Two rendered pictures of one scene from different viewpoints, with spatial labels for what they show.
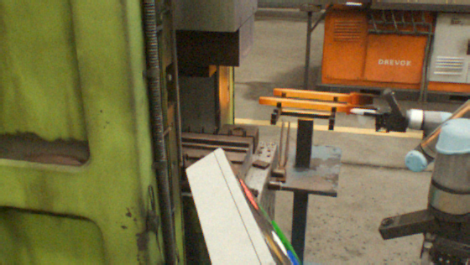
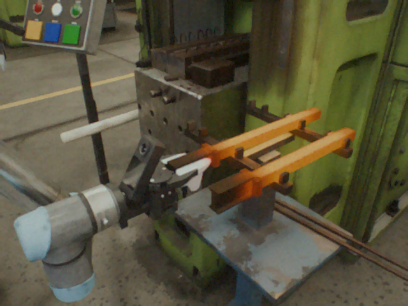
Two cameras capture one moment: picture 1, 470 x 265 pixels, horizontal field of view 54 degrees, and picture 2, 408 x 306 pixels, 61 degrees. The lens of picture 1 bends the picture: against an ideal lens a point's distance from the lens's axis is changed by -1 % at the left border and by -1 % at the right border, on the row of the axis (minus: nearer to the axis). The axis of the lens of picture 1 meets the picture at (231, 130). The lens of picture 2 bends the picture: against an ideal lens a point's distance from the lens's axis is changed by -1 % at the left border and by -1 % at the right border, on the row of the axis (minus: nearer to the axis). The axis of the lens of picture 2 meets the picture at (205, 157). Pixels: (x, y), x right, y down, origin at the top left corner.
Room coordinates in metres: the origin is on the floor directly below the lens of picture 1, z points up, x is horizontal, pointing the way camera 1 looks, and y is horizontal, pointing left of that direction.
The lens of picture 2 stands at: (2.03, -0.95, 1.31)
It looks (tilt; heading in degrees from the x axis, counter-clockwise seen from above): 31 degrees down; 126
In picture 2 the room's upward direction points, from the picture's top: straight up
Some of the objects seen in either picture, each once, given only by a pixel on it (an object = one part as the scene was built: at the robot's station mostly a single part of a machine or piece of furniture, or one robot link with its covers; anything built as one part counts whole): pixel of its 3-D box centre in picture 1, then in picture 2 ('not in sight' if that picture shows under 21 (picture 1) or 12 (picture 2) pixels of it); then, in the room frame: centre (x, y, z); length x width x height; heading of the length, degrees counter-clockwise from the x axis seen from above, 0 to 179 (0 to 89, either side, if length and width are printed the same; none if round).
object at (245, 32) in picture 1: (169, 35); not in sight; (1.25, 0.16, 1.32); 0.42 x 0.20 x 0.10; 77
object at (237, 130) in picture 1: (238, 138); (213, 72); (1.39, -0.02, 0.95); 0.12 x 0.08 x 0.06; 77
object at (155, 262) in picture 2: not in sight; (169, 258); (1.19, -0.09, 0.01); 0.58 x 0.39 x 0.01; 167
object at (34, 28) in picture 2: not in sight; (34, 30); (0.56, -0.14, 1.01); 0.07 x 0.05 x 0.07; 12
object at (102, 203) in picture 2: (414, 119); (101, 208); (1.61, -0.68, 0.92); 0.08 x 0.05 x 0.08; 163
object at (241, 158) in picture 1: (176, 156); (211, 51); (1.25, 0.16, 0.96); 0.42 x 0.20 x 0.09; 77
